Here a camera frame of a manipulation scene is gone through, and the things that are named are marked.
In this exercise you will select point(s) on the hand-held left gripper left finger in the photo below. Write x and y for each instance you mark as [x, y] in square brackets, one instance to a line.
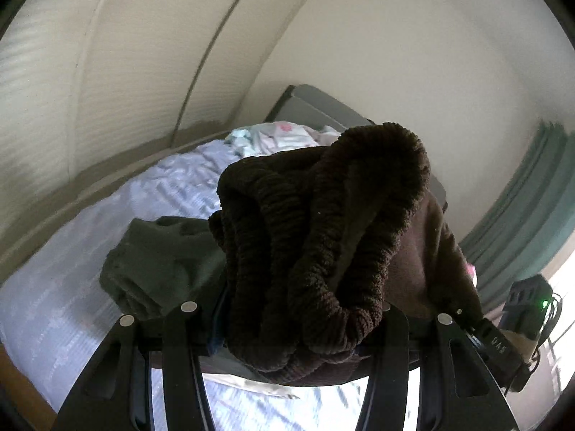
[184, 345]

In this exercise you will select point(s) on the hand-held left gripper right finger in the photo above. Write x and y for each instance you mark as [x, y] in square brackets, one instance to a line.
[395, 345]

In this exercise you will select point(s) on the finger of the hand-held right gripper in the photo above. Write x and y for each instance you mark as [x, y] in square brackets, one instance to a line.
[494, 345]

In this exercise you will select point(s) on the dark brown fleece pants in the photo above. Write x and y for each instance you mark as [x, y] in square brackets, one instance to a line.
[323, 233]

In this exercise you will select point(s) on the window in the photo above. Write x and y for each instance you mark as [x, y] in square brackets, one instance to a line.
[567, 278]

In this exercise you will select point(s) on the pink pillow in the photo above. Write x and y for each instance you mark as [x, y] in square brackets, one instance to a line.
[470, 274]

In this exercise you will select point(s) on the green curtain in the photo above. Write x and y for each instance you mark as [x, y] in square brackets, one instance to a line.
[521, 215]

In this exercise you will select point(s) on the grey-green folded garment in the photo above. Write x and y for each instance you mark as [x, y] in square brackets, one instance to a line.
[152, 260]

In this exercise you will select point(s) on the bed with white sheet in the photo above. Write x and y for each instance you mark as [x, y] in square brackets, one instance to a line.
[67, 287]

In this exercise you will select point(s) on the mint floral blanket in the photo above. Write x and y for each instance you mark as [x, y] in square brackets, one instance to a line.
[278, 134]

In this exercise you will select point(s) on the grey padded headboard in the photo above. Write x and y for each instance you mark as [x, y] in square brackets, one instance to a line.
[314, 105]

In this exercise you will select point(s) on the white louvred wardrobe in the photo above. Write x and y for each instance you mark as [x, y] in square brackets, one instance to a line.
[134, 54]

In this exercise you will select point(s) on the wooden bed frame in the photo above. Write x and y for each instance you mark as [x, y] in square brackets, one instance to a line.
[22, 390]

